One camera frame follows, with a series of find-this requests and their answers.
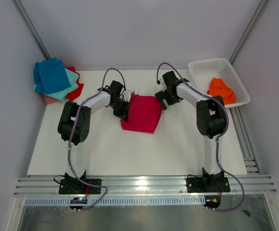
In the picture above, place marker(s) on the slotted grey cable duct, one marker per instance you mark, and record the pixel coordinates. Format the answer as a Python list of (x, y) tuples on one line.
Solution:
[(119, 200)]

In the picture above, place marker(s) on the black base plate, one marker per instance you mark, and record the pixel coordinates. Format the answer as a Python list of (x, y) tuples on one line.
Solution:
[(195, 184), (93, 185)]

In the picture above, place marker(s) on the pink folded t shirt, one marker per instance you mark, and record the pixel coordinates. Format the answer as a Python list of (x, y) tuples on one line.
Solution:
[(49, 100)]

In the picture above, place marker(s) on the red folded t shirt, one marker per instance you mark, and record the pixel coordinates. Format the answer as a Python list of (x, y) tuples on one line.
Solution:
[(77, 92)]

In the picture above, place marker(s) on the left corner aluminium post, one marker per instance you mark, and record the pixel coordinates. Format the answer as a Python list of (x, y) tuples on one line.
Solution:
[(31, 28)]

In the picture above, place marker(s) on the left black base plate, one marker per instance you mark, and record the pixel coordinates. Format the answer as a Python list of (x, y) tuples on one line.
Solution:
[(93, 185)]

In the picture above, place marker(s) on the white plastic basket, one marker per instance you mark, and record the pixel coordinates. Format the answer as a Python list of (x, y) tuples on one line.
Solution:
[(202, 73)]

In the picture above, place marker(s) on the right corner aluminium post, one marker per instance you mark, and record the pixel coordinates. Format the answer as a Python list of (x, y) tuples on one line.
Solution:
[(251, 25)]

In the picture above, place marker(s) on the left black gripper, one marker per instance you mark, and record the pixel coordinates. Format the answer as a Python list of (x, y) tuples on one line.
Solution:
[(124, 115)]

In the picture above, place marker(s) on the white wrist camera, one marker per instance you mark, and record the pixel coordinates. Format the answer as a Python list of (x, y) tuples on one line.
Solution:
[(127, 94), (160, 81)]

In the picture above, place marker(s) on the aluminium front rail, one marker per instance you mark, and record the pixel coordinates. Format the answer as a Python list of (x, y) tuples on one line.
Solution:
[(139, 185)]

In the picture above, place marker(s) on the black controller board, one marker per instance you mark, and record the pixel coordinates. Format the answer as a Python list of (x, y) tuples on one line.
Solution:
[(77, 203), (212, 202)]

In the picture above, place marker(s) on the aluminium rail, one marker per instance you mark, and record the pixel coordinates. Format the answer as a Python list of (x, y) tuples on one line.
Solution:
[(245, 143), (139, 185)]

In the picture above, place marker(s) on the orange t shirt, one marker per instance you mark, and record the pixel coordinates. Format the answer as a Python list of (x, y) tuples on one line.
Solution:
[(217, 87)]

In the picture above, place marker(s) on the blue folded t shirt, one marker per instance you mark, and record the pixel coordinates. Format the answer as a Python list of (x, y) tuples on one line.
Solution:
[(49, 76)]

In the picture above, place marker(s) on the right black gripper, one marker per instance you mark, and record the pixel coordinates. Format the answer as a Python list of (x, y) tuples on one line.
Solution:
[(161, 95)]

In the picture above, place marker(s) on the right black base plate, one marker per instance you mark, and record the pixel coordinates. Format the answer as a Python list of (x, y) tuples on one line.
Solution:
[(195, 184)]

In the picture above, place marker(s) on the teal folded t shirt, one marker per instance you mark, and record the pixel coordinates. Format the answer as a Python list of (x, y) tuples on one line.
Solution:
[(67, 88)]

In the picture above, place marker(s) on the left black controller board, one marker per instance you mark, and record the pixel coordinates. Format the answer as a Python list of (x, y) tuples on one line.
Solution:
[(77, 203)]

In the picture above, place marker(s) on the corner aluminium post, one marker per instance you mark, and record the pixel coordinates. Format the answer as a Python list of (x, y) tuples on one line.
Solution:
[(251, 25), (31, 28)]

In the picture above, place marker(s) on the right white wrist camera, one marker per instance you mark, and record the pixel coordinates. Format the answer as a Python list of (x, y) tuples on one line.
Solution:
[(160, 81)]

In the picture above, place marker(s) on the right side aluminium rail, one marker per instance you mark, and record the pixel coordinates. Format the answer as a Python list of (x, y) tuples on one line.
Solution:
[(245, 143)]

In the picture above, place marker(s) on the magenta t shirt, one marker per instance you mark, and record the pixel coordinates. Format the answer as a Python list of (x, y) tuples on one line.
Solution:
[(143, 115)]

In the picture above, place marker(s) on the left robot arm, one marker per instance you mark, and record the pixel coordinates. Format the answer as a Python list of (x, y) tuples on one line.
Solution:
[(74, 128)]

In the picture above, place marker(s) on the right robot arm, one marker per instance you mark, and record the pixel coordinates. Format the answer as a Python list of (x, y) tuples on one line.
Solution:
[(212, 123)]

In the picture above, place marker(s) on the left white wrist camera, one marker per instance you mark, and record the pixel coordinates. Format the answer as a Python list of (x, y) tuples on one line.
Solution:
[(127, 94)]

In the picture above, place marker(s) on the right black controller board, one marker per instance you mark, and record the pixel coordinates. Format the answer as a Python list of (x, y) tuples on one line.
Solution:
[(212, 202)]

